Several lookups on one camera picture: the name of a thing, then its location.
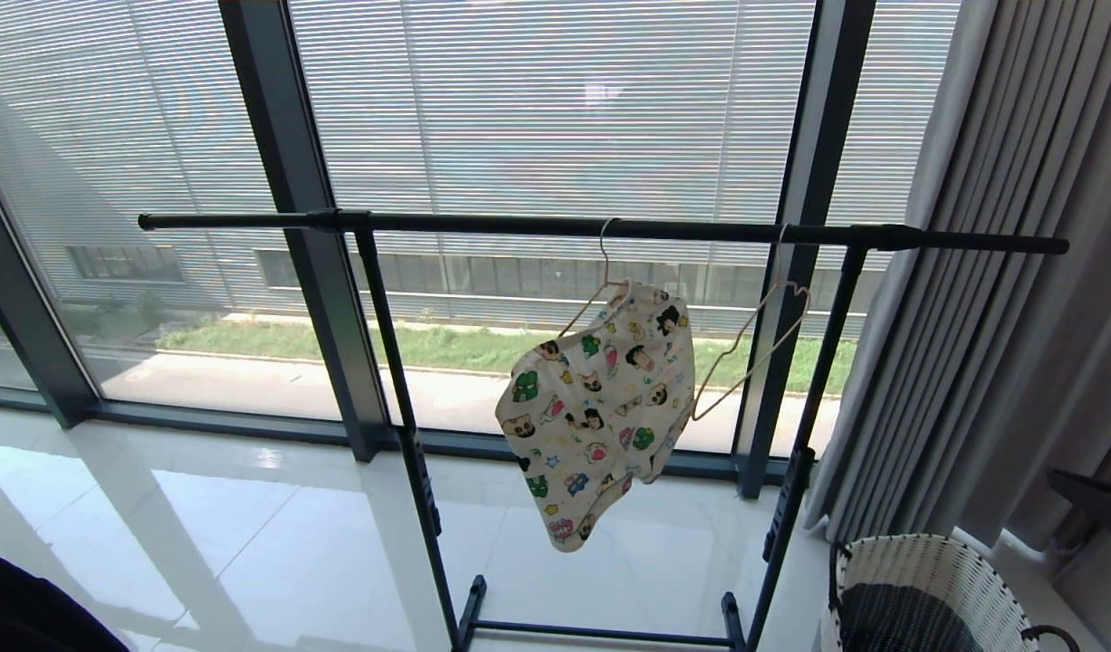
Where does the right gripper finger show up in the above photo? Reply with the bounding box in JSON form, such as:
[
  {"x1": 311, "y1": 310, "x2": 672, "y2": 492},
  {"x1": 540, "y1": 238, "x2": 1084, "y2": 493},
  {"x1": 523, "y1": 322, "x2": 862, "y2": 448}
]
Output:
[{"x1": 1049, "y1": 466, "x2": 1111, "y2": 544}]

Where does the pink clothes hanger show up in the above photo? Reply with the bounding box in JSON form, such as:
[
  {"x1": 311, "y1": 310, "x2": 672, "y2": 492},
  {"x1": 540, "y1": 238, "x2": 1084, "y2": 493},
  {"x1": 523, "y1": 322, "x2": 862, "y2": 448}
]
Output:
[
  {"x1": 691, "y1": 225, "x2": 811, "y2": 422},
  {"x1": 555, "y1": 217, "x2": 633, "y2": 340}
]

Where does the cream printed garment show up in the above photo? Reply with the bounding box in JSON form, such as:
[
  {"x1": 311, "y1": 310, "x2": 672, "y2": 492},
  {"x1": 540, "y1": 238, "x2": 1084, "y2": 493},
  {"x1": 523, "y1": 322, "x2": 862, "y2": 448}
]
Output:
[{"x1": 495, "y1": 283, "x2": 697, "y2": 553}]

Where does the black garment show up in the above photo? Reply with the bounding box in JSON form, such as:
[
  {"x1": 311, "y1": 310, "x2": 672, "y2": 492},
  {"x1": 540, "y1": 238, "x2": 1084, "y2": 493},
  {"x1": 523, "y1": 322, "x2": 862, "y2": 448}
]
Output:
[{"x1": 0, "y1": 543, "x2": 130, "y2": 652}]

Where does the white laundry basket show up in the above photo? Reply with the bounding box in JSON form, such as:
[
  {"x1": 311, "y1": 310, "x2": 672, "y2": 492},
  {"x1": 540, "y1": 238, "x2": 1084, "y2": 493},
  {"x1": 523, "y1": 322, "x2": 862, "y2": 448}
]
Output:
[{"x1": 827, "y1": 534, "x2": 1081, "y2": 652}]

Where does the black clothes rack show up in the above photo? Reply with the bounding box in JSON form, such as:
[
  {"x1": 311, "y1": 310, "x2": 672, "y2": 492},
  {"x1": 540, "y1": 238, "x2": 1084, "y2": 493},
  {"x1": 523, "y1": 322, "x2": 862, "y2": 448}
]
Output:
[{"x1": 139, "y1": 210, "x2": 1070, "y2": 652}]

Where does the beige curtain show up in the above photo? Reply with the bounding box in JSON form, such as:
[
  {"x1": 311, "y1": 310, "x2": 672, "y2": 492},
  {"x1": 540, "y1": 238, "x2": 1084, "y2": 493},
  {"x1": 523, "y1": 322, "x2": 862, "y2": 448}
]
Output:
[{"x1": 804, "y1": 0, "x2": 1111, "y2": 580}]

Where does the window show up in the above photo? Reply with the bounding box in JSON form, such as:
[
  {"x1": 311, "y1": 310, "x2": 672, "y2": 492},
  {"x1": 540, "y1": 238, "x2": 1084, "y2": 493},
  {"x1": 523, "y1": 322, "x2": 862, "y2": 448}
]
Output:
[{"x1": 0, "y1": 0, "x2": 963, "y2": 501}]

